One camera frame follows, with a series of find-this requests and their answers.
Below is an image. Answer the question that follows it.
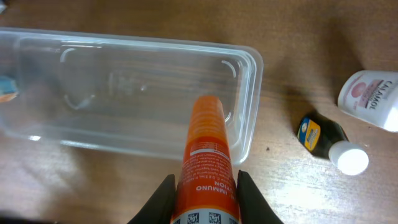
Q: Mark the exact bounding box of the white Calamine lotion bottle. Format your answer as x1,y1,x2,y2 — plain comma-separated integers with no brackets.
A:
338,70,397,133

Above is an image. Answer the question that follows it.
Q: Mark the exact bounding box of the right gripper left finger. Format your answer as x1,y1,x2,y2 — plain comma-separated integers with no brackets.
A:
127,174,176,224

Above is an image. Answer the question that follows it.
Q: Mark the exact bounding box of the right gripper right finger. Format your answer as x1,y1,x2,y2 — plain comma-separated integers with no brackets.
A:
237,170,283,224

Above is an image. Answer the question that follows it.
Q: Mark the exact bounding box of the clear plastic container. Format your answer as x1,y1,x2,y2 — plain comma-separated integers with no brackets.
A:
1,27,264,164

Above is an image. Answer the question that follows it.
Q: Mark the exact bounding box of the dark bottle white cap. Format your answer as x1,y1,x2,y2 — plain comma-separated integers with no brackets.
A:
296,112,370,176

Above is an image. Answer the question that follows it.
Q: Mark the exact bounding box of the orange tube white cap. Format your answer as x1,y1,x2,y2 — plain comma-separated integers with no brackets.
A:
170,95,239,224

